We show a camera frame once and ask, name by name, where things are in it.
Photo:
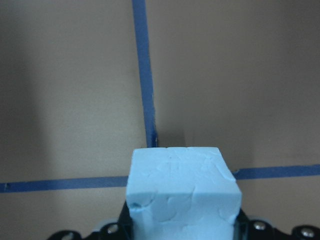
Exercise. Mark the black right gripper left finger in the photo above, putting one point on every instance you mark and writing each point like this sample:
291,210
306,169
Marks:
125,224

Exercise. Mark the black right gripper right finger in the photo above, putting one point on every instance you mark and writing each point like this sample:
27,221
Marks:
241,226

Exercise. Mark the light blue foam block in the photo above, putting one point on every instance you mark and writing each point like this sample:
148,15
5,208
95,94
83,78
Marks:
182,193

